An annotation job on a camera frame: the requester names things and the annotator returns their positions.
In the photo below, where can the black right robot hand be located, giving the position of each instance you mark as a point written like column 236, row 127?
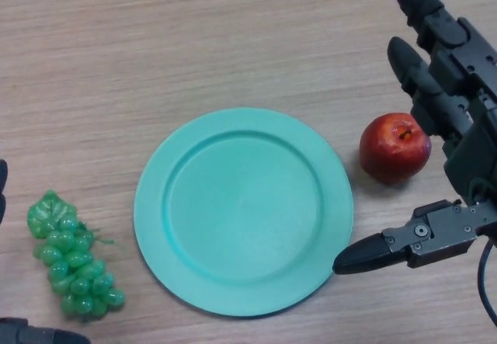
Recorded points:
column 471, row 153

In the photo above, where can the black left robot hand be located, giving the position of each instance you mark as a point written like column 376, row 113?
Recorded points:
column 31, row 334

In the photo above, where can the green grape bunch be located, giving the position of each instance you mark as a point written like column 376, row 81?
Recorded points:
column 74, row 266

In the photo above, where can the green round plate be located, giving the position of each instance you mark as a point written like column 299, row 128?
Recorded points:
column 242, row 212

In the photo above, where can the red apple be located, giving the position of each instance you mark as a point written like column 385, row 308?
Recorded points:
column 390, row 150

